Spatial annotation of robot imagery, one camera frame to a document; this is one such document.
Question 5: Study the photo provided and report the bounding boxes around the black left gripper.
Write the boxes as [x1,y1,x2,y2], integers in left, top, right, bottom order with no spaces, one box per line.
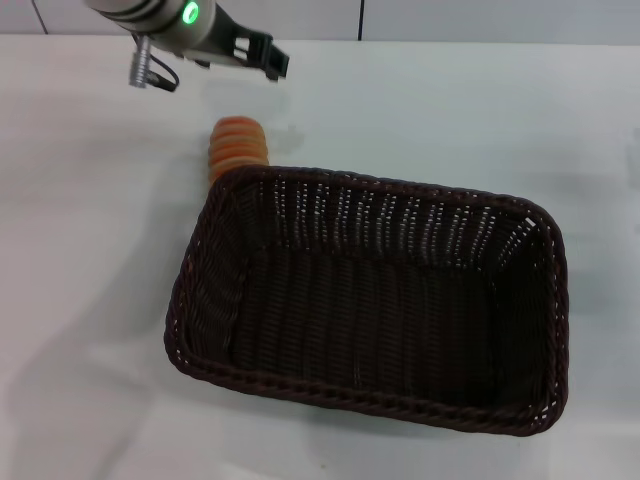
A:
[193,4,292,82]

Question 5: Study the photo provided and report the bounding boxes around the orange striped bread loaf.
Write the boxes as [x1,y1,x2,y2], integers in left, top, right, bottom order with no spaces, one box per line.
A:
[207,115,272,194]

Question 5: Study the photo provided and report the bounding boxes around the dark brown wicker basket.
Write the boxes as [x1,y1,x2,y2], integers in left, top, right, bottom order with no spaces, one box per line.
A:
[162,163,571,439]

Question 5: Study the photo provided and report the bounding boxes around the left arm cable with metal plug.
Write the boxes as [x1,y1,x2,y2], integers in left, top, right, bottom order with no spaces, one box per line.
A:
[128,34,180,92]

